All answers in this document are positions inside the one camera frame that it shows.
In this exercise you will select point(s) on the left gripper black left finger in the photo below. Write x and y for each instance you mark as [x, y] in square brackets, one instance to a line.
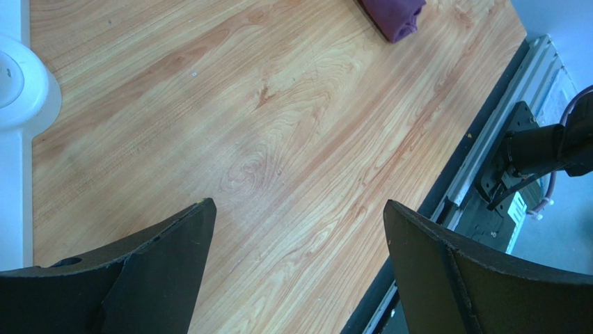
[147, 282]

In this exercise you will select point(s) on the purple cloth napkin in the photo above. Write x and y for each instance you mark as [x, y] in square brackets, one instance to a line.
[396, 19]

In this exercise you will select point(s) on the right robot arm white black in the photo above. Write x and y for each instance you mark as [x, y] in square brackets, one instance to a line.
[564, 146]

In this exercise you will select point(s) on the aluminium frame rail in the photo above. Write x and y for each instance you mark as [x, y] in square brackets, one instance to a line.
[526, 194]

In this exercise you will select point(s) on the white grey clothes rack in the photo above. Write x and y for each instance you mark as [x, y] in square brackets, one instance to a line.
[30, 102]

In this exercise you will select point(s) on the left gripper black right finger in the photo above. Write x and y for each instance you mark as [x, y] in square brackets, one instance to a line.
[449, 283]

